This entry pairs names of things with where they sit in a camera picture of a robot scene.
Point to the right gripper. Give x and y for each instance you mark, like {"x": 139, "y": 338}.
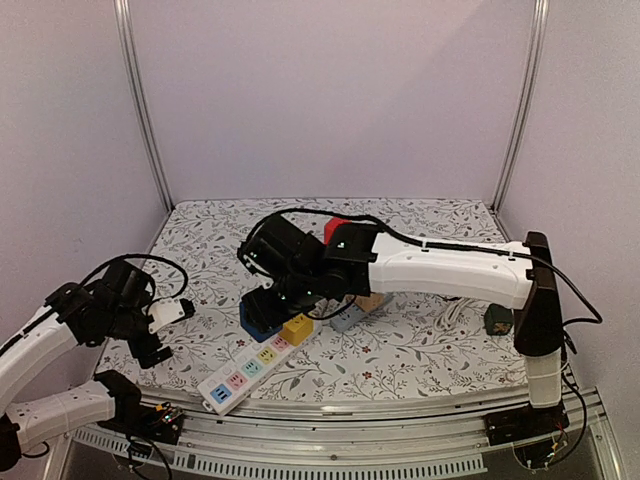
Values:
{"x": 263, "y": 310}

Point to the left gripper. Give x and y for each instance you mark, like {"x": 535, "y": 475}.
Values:
{"x": 139, "y": 351}

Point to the blue cube socket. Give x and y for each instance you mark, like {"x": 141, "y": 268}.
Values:
{"x": 248, "y": 325}

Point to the yellow cube socket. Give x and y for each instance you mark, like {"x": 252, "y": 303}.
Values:
{"x": 297, "y": 330}

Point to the blue-grey power strip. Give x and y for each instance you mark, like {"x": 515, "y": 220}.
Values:
{"x": 347, "y": 319}

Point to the white multi-switch power strip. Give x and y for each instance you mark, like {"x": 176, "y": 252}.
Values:
{"x": 228, "y": 386}

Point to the red cube socket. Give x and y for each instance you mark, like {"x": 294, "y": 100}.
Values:
{"x": 331, "y": 226}

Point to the beige cube socket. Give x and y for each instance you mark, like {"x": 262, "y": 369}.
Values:
{"x": 371, "y": 302}

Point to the dark green cube socket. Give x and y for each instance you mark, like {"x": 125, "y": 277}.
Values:
{"x": 498, "y": 320}

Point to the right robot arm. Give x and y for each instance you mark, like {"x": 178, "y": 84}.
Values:
{"x": 364, "y": 255}

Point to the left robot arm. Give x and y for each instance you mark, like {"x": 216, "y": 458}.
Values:
{"x": 116, "y": 301}

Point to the floral table mat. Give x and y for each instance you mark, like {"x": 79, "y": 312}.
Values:
{"x": 398, "y": 352}

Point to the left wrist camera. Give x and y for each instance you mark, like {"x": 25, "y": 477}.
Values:
{"x": 169, "y": 311}

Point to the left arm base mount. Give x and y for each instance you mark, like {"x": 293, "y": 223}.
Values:
{"x": 160, "y": 423}

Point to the aluminium front rail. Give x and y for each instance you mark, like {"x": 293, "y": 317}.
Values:
{"x": 431, "y": 438}

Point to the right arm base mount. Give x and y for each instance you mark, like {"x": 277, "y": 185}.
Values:
{"x": 521, "y": 423}

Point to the left aluminium post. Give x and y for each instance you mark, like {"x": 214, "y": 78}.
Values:
{"x": 132, "y": 67}

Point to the aluminium post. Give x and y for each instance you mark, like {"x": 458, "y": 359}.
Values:
{"x": 531, "y": 69}
{"x": 132, "y": 67}

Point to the right aluminium post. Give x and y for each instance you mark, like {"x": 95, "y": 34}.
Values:
{"x": 531, "y": 69}

